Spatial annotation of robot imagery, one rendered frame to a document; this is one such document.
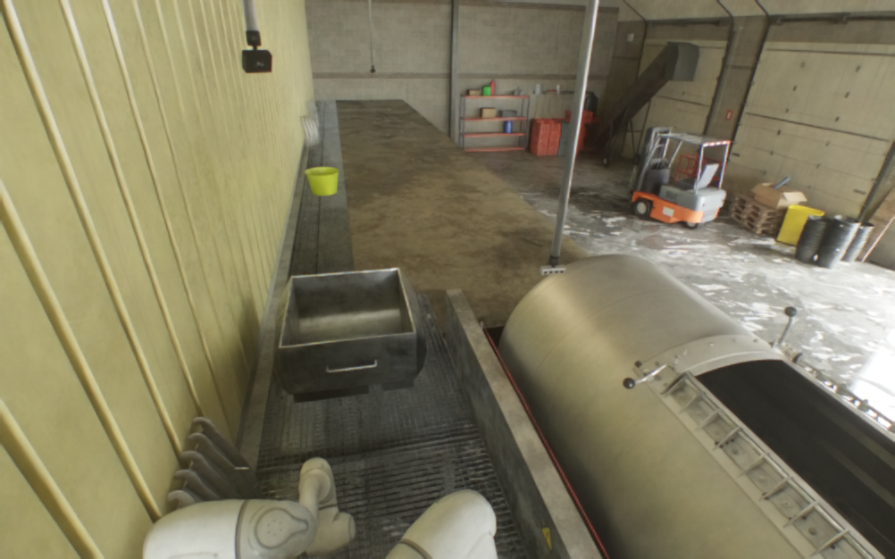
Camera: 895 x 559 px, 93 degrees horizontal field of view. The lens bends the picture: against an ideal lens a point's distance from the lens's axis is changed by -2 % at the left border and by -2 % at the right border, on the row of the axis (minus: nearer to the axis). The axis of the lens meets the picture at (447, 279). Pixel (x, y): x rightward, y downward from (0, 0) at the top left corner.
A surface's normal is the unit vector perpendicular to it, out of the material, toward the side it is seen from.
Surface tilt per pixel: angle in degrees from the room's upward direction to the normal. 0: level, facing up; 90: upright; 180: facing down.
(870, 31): 90
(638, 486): 60
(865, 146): 90
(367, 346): 93
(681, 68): 92
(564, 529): 1
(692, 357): 15
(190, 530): 22
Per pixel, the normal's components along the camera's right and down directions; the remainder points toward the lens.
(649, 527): -0.85, -0.33
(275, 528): 0.25, -0.52
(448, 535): 0.27, -0.73
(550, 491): 0.02, -0.87
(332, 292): 0.22, 0.47
